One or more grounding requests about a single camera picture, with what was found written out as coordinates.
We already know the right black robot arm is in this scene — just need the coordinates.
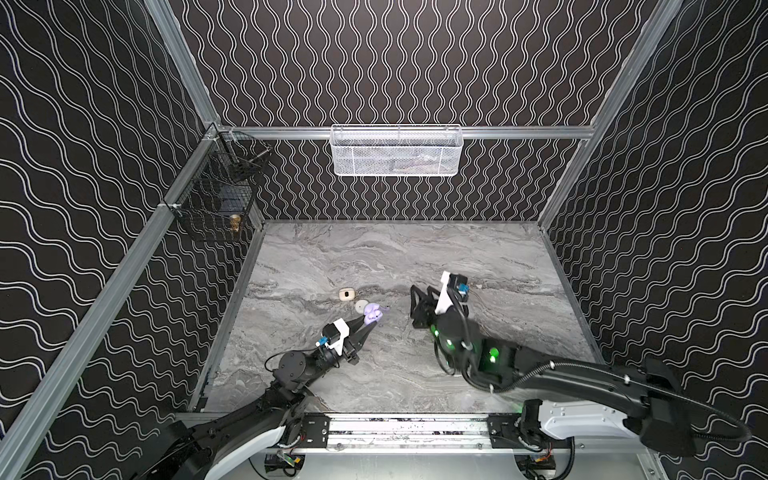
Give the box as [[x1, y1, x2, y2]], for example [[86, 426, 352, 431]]
[[410, 284, 752, 457]]

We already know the white mesh wall basket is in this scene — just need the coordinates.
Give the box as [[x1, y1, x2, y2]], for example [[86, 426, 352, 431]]
[[329, 124, 464, 177]]

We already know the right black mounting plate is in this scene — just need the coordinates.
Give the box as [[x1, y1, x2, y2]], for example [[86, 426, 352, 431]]
[[486, 414, 570, 453]]

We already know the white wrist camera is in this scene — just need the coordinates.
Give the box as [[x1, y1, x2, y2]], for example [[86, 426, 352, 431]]
[[434, 271, 469, 316], [316, 318, 350, 356]]

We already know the purple round disc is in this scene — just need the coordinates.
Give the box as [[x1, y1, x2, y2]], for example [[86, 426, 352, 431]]
[[363, 303, 390, 325]]

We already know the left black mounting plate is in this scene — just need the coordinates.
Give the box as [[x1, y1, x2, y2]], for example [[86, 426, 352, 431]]
[[279, 413, 331, 449]]

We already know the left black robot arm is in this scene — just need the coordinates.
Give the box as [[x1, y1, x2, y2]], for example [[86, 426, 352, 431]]
[[132, 313, 382, 479]]

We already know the white round disc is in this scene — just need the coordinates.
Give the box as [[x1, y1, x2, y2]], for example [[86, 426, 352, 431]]
[[354, 299, 368, 315]]

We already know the beige earbud charging case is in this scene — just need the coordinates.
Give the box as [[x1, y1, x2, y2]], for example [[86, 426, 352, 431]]
[[338, 288, 356, 302]]

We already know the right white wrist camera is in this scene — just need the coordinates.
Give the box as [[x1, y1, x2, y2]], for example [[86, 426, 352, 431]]
[[434, 271, 469, 316]]

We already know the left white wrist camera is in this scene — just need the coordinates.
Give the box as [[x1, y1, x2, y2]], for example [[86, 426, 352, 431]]
[[316, 318, 350, 356]]

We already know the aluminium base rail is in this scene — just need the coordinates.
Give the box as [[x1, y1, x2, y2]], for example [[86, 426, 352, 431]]
[[155, 411, 667, 480]]

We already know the black wire wall basket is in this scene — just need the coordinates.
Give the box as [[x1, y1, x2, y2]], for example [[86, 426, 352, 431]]
[[171, 130, 274, 245]]

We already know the black mounting plate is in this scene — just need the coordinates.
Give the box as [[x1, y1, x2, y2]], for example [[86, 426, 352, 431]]
[[279, 413, 331, 449], [486, 414, 570, 453]]

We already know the brass fitting in basket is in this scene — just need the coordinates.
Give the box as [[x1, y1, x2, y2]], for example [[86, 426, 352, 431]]
[[229, 214, 242, 233]]

